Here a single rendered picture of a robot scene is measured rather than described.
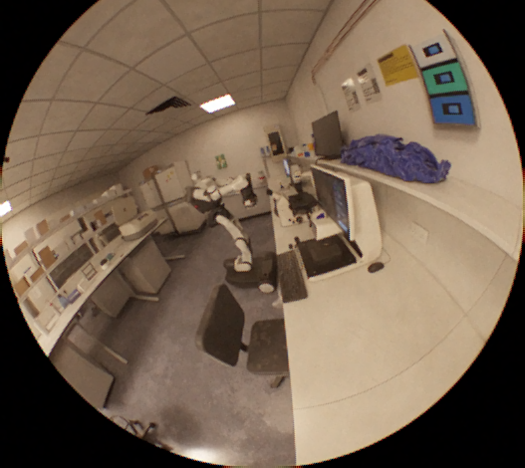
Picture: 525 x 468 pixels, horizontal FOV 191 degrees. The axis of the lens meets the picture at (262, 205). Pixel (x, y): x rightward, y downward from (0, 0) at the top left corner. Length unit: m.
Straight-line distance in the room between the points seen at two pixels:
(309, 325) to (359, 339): 0.25
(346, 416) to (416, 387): 0.28
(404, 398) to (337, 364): 0.36
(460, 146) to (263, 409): 1.98
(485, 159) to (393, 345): 0.85
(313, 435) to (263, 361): 0.57
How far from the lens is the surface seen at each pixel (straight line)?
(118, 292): 3.21
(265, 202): 3.63
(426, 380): 0.87
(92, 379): 2.49
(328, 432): 0.77
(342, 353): 0.77
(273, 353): 1.08
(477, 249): 0.90
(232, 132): 4.13
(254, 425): 1.59
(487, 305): 0.99
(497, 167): 0.92
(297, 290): 0.91
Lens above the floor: 1.49
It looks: 19 degrees down
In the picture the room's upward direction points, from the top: 16 degrees counter-clockwise
